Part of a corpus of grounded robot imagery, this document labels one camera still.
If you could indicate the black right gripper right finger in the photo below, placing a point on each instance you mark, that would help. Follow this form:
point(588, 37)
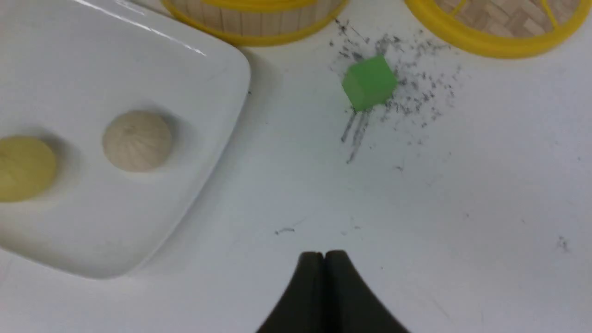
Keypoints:
point(351, 306)

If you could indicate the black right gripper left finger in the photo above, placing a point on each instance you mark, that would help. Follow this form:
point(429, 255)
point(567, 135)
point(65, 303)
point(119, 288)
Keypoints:
point(300, 308)

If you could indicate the white steamed bun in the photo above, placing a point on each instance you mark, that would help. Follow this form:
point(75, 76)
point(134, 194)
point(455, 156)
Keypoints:
point(137, 141)

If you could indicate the yellow steamed bun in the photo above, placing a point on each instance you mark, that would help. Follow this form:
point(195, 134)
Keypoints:
point(28, 166)

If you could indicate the white rectangular plate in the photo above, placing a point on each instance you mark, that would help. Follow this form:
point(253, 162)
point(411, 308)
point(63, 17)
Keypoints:
point(137, 108)

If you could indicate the green cube block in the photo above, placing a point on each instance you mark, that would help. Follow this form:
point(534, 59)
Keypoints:
point(369, 82)

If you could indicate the bamboo steamer basket yellow rim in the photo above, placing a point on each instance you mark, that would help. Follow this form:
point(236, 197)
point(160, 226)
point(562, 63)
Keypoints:
point(256, 23)

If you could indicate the bamboo steamer lid yellow rim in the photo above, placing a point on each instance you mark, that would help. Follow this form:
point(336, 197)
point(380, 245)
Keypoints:
point(502, 29)

